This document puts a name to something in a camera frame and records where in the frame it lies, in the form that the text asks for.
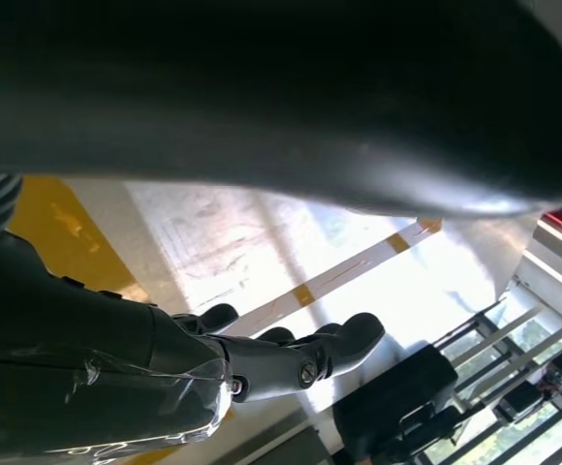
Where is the steel workbench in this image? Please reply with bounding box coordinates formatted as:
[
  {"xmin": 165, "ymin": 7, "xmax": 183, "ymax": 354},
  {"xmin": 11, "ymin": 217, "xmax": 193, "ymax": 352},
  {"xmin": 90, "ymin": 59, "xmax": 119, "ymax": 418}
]
[{"xmin": 7, "ymin": 174, "xmax": 546, "ymax": 465}]

